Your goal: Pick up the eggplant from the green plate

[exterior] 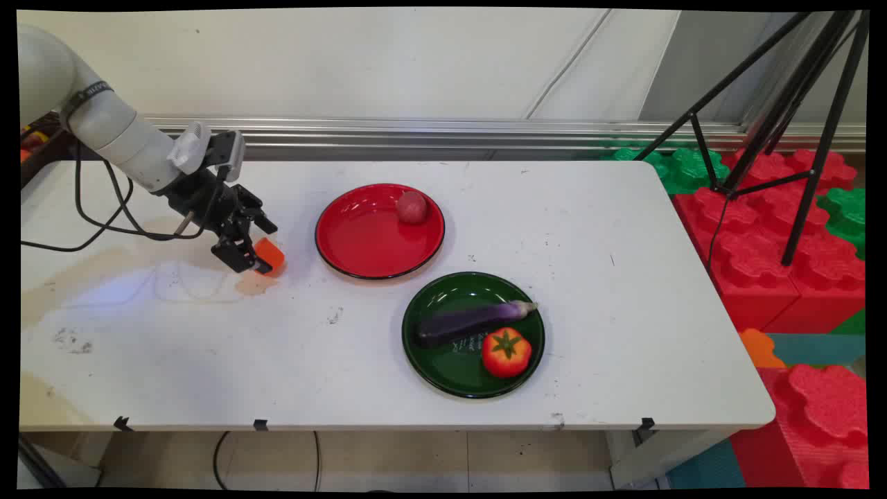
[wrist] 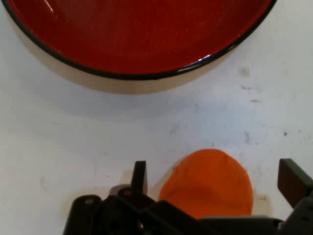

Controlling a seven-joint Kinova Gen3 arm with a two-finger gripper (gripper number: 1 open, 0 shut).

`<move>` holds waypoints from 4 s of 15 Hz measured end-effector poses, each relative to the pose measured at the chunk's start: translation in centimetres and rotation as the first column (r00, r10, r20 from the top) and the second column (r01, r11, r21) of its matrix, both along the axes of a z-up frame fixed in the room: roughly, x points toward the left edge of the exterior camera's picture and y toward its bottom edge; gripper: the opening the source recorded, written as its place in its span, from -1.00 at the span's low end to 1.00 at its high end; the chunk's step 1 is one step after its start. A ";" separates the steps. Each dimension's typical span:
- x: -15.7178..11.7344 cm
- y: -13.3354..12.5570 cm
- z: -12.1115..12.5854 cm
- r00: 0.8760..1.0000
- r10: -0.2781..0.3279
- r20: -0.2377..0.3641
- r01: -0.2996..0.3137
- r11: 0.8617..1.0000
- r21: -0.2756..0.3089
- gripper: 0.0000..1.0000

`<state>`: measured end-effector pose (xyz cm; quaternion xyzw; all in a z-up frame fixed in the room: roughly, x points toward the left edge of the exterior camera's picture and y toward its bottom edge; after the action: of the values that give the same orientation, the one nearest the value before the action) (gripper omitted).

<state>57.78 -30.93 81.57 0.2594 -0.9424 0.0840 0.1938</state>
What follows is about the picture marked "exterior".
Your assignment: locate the big red foam block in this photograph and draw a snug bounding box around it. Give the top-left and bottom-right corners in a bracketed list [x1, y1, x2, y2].
[673, 148, 867, 334]

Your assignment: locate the teal foam mat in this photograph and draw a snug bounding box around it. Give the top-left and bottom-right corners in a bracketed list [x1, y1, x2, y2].
[765, 332, 867, 367]

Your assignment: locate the dark green round plate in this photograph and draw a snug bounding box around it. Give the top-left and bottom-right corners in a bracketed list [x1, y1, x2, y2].
[401, 271, 546, 400]

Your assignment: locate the white table leg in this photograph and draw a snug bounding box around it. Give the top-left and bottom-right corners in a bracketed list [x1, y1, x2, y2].
[609, 428, 737, 490]

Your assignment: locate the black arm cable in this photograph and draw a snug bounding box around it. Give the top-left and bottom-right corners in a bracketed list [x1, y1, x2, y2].
[21, 142, 231, 252]

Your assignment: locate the teal floor mat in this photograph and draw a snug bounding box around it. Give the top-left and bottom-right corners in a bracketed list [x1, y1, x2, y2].
[665, 437, 746, 490]

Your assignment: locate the red round plate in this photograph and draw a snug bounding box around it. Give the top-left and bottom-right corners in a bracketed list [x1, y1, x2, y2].
[315, 183, 446, 281]

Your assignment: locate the green foam block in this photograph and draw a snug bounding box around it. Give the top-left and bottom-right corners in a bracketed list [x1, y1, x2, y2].
[601, 142, 732, 195]
[816, 186, 868, 261]

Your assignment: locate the red toy apple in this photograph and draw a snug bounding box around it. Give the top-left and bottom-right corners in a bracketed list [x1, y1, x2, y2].
[396, 191, 430, 226]

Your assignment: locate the aluminium wall rail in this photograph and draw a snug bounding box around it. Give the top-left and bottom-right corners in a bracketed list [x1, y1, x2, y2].
[141, 116, 868, 154]

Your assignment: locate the orange foam piece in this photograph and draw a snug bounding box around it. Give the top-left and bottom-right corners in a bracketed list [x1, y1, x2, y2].
[737, 328, 788, 369]

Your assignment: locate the red toy tomato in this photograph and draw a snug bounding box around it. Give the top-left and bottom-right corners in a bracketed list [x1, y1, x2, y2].
[481, 327, 534, 379]

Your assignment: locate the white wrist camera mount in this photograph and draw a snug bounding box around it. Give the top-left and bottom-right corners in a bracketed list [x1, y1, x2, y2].
[166, 122, 213, 175]

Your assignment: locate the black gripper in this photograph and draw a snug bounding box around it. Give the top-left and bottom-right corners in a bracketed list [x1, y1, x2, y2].
[161, 170, 279, 276]

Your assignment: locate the thin black tripod cable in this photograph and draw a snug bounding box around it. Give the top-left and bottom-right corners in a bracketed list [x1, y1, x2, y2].
[706, 197, 730, 272]

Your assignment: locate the orange toy fruit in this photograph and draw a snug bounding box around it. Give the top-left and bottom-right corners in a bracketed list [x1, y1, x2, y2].
[252, 237, 286, 277]

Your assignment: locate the purple toy eggplant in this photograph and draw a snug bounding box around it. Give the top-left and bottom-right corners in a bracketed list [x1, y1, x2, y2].
[415, 300, 540, 349]

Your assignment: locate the dark equipment box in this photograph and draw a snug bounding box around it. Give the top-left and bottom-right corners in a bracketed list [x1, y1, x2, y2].
[20, 112, 78, 189]

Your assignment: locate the black tripod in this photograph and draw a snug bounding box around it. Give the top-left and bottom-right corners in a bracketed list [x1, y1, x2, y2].
[633, 10, 871, 268]

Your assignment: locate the gray wrist camera box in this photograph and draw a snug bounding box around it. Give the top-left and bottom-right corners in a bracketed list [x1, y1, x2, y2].
[207, 130, 246, 183]

